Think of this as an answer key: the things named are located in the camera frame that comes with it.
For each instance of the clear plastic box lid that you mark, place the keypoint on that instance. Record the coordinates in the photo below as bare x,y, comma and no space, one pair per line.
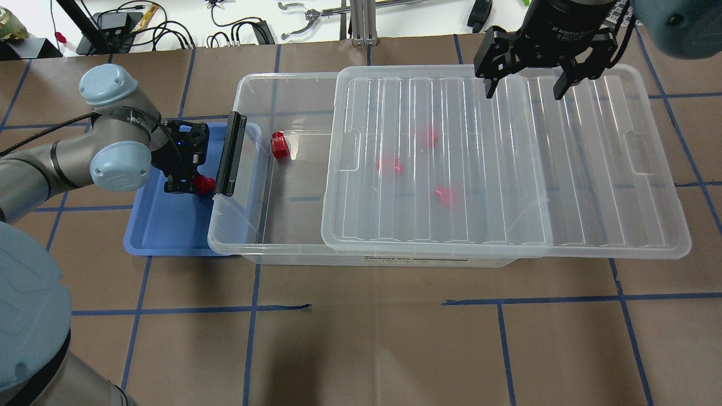
585,176

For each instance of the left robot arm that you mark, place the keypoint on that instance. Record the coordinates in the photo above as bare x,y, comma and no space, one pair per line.
115,146

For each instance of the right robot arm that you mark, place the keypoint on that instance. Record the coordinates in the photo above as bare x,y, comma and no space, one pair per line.
680,29

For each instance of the black handheld device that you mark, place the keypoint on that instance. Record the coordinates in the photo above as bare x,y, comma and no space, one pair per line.
479,15

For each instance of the red block from tray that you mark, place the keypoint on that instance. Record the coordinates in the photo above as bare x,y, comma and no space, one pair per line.
203,185

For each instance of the red block lower right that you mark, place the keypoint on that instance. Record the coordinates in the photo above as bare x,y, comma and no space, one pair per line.
447,196

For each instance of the red block middle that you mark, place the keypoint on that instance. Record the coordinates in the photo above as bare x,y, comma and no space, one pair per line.
389,165

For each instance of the clear plastic storage box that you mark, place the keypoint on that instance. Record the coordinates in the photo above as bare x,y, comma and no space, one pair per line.
289,228

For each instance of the aluminium frame post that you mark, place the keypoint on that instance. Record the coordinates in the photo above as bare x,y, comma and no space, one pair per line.
363,23

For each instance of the metal grabber tool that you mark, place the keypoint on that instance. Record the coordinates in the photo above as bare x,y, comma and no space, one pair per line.
312,15

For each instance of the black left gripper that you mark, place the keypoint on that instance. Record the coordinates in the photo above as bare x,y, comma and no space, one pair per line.
162,156

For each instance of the red block upper right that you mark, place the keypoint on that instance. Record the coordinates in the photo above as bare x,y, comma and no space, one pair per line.
426,137

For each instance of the blue plastic tray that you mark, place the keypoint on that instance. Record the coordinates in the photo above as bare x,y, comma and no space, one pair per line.
164,224

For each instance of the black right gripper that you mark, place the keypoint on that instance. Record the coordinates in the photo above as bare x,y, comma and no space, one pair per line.
566,22

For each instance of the black box latch handle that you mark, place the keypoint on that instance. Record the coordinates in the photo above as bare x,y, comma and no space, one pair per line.
230,156

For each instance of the red block near latch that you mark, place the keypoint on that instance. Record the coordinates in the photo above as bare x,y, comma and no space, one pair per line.
279,146

